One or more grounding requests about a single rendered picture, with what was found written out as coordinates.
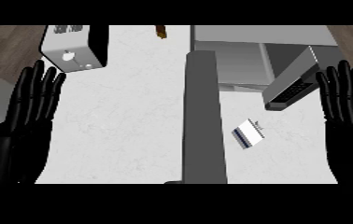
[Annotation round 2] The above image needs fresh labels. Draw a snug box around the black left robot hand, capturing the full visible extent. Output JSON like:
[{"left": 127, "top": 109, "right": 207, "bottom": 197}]
[{"left": 0, "top": 59, "right": 68, "bottom": 185}]

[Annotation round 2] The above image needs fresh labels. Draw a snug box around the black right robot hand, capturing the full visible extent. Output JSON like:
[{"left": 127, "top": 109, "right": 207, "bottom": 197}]
[{"left": 314, "top": 59, "right": 353, "bottom": 185}]

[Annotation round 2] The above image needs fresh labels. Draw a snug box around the white and blue milk carton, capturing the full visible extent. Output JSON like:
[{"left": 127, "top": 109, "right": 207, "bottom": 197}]
[{"left": 230, "top": 118, "right": 266, "bottom": 150}]

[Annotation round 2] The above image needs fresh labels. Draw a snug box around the grey microwave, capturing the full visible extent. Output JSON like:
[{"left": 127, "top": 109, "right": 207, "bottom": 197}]
[{"left": 190, "top": 25, "right": 347, "bottom": 112}]

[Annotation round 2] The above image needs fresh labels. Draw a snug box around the silver and black toaster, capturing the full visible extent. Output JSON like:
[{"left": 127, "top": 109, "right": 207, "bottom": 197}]
[{"left": 38, "top": 25, "right": 111, "bottom": 74}]

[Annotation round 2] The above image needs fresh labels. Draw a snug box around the brown bottle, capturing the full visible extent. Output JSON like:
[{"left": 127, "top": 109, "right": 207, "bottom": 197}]
[{"left": 155, "top": 25, "right": 168, "bottom": 40}]

